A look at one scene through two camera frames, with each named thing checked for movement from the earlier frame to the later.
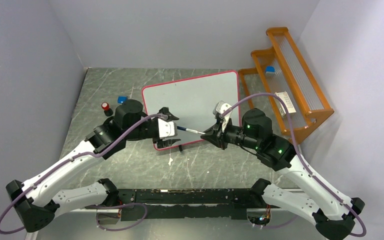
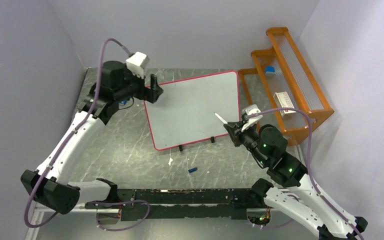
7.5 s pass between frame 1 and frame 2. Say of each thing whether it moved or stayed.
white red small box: stayed
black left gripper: moved
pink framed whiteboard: stayed
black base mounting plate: stayed
